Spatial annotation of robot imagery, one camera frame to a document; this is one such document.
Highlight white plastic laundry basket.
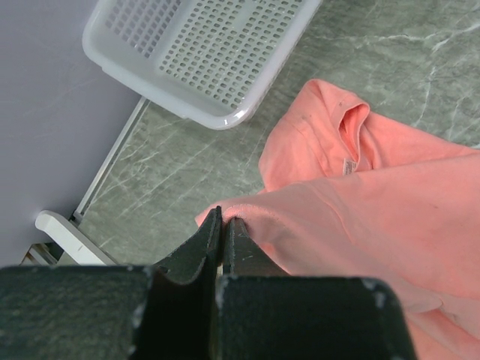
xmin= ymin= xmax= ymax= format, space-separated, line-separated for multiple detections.
xmin=82 ymin=0 xmax=320 ymax=131

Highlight white clothes rack frame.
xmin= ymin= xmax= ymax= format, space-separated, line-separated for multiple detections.
xmin=34 ymin=97 xmax=149 ymax=266

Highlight salmon pink t shirt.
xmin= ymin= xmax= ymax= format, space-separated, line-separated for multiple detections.
xmin=218 ymin=79 xmax=479 ymax=359

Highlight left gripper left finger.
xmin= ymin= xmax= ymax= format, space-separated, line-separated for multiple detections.
xmin=151 ymin=206 xmax=223 ymax=289

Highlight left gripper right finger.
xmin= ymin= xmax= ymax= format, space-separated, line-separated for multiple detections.
xmin=220 ymin=217 xmax=289 ymax=279

